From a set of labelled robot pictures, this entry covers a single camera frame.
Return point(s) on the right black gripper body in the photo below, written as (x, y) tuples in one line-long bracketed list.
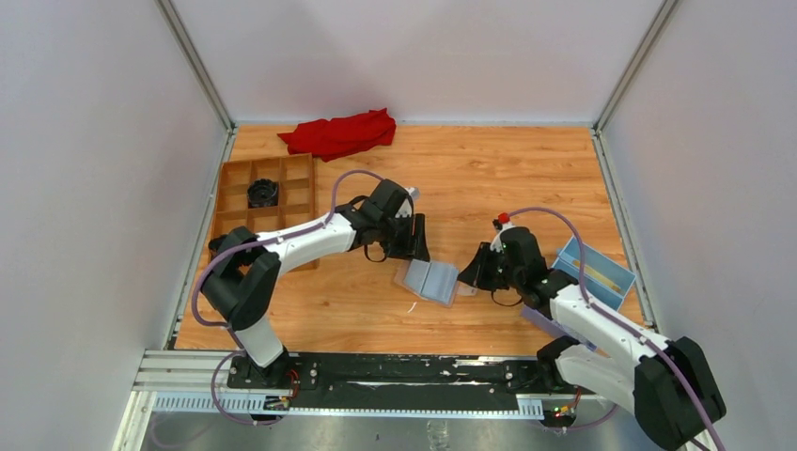
[(514, 274)]

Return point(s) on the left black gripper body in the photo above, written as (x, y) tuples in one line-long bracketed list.
[(401, 224)]

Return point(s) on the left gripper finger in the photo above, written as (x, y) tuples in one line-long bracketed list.
[(418, 238), (399, 247)]

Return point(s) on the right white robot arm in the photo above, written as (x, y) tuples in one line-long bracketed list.
[(622, 348)]

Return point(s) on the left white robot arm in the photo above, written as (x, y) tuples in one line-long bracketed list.
[(240, 280)]

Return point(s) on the blue plastic box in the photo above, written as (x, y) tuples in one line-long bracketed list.
[(606, 280)]

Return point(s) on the red cloth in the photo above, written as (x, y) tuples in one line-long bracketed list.
[(338, 137)]

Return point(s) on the brown compartment tray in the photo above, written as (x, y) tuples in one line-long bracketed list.
[(297, 195)]

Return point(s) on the black round part upper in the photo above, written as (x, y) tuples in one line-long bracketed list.
[(262, 193)]

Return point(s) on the black round part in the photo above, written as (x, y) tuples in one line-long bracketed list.
[(214, 246), (262, 193)]

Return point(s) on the black round part lower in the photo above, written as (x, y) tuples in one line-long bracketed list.
[(214, 246)]

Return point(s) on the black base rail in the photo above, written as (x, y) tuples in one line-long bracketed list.
[(398, 382)]

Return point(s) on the aluminium frame rail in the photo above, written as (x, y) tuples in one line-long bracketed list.
[(191, 381)]

